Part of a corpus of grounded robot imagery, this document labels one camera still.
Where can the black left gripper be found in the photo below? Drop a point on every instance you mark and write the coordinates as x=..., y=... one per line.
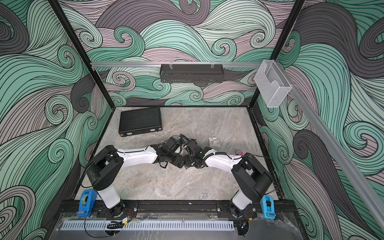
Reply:
x=177, y=163

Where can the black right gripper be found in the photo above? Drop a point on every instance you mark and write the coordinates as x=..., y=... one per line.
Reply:
x=187, y=163

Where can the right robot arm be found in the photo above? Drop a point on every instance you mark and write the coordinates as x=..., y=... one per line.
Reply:
x=252, y=177

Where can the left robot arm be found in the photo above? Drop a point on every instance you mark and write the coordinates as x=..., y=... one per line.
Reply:
x=103, y=168

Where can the pink small object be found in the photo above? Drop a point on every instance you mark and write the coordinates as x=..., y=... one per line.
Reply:
x=239, y=153

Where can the black ribbed briefcase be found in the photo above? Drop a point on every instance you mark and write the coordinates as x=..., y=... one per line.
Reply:
x=140, y=121

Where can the blue right clamp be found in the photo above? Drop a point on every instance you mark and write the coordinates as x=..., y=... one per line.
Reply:
x=268, y=207

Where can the blue clamp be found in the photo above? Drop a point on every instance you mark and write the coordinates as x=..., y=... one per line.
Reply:
x=87, y=201
x=268, y=207

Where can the blue left clamp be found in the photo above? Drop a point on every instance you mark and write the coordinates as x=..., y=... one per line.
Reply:
x=87, y=201

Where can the black wall tray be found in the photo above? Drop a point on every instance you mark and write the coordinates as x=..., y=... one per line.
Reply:
x=191, y=73

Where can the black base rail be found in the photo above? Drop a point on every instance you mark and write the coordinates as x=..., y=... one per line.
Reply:
x=134, y=208

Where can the clear acrylic wall holder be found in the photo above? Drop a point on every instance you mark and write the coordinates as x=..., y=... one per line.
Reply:
x=272, y=82

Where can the white slotted cable duct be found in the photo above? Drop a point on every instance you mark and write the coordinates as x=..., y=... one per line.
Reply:
x=151, y=226

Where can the black corner frame post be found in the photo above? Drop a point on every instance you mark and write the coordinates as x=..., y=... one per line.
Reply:
x=82, y=53

